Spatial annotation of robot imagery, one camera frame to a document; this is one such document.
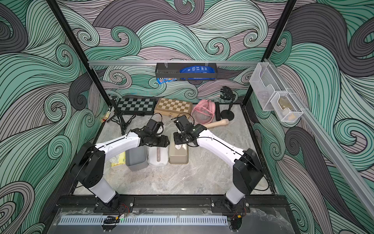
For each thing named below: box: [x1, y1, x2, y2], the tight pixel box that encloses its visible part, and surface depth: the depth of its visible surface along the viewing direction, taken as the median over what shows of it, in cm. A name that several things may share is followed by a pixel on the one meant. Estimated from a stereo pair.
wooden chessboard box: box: [154, 97, 193, 118], surface depth 116 cm
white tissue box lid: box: [148, 145, 169, 166], surface depth 92 cm
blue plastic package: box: [179, 65, 216, 74], surface depth 94 cm
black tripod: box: [97, 83, 137, 136], surface depth 106 cm
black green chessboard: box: [117, 97, 156, 117], surface depth 117 cm
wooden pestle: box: [204, 118, 230, 129], surface depth 109 cm
